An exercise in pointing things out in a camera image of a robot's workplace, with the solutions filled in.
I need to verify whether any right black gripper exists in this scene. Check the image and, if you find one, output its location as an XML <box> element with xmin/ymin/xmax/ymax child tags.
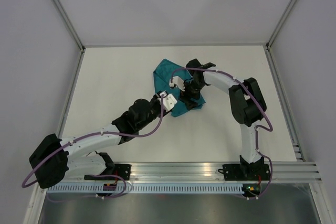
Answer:
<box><xmin>178</xmin><ymin>80</ymin><xmax>205</xmax><ymax>111</ymax></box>

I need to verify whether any teal cloth napkin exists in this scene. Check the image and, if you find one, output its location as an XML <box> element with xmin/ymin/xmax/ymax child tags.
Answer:
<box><xmin>153</xmin><ymin>59</ymin><xmax>205</xmax><ymax>117</ymax></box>

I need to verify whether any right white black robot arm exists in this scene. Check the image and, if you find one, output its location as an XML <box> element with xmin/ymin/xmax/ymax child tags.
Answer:
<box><xmin>178</xmin><ymin>59</ymin><xmax>271</xmax><ymax>181</ymax></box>

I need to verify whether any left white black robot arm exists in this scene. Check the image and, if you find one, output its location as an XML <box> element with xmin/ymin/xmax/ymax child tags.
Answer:
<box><xmin>22</xmin><ymin>96</ymin><xmax>166</xmax><ymax>189</ymax></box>

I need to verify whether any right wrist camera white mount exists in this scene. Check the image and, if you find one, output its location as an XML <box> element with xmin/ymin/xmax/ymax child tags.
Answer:
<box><xmin>169</xmin><ymin>76</ymin><xmax>185</xmax><ymax>91</ymax></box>

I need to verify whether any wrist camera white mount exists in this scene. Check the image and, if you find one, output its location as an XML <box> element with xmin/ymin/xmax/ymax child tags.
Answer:
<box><xmin>169</xmin><ymin>76</ymin><xmax>185</xmax><ymax>91</ymax></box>
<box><xmin>158</xmin><ymin>91</ymin><xmax>177</xmax><ymax>112</ymax></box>

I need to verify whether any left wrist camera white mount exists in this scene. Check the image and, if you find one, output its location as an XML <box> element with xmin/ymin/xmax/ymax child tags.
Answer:
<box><xmin>158</xmin><ymin>91</ymin><xmax>177</xmax><ymax>112</ymax></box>

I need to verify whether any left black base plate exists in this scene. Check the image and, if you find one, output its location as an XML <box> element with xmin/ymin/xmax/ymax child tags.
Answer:
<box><xmin>84</xmin><ymin>164</ymin><xmax>131</xmax><ymax>180</ymax></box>

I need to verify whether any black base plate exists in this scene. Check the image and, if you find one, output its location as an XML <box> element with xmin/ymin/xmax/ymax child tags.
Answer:
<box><xmin>84</xmin><ymin>164</ymin><xmax>131</xmax><ymax>180</ymax></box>
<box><xmin>217</xmin><ymin>164</ymin><xmax>271</xmax><ymax>181</ymax></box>

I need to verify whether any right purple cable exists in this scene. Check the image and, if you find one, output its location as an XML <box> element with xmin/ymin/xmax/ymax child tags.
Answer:
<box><xmin>170</xmin><ymin>67</ymin><xmax>274</xmax><ymax>201</ymax></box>

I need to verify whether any purple cable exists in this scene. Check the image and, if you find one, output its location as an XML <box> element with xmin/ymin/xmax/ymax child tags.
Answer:
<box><xmin>170</xmin><ymin>67</ymin><xmax>274</xmax><ymax>201</ymax></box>
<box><xmin>21</xmin><ymin>91</ymin><xmax>169</xmax><ymax>204</ymax></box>

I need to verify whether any white slotted cable duct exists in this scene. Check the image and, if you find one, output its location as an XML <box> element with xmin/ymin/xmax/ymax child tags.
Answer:
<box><xmin>48</xmin><ymin>182</ymin><xmax>243</xmax><ymax>195</ymax></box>

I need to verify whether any left table edge rail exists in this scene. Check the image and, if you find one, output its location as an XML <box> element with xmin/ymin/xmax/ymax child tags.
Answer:
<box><xmin>55</xmin><ymin>48</ymin><xmax>85</xmax><ymax>138</ymax></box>

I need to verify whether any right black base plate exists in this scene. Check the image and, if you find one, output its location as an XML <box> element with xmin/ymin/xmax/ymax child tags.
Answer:
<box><xmin>217</xmin><ymin>164</ymin><xmax>271</xmax><ymax>181</ymax></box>

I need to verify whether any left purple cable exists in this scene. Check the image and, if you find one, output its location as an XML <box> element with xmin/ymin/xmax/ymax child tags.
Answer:
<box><xmin>21</xmin><ymin>91</ymin><xmax>169</xmax><ymax>204</ymax></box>

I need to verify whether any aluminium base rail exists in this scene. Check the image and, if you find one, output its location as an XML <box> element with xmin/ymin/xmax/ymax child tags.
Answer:
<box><xmin>36</xmin><ymin>161</ymin><xmax>322</xmax><ymax>183</ymax></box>

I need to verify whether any right aluminium frame post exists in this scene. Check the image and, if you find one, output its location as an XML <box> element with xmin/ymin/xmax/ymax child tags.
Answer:
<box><xmin>265</xmin><ymin>0</ymin><xmax>299</xmax><ymax>50</ymax></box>

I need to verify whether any aluminium frame post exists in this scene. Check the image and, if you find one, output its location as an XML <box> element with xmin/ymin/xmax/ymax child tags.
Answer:
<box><xmin>265</xmin><ymin>0</ymin><xmax>299</xmax><ymax>50</ymax></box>
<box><xmin>51</xmin><ymin>0</ymin><xmax>85</xmax><ymax>52</ymax></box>

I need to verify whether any left aluminium frame post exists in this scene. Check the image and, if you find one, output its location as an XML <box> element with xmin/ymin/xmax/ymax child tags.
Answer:
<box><xmin>51</xmin><ymin>0</ymin><xmax>85</xmax><ymax>52</ymax></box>

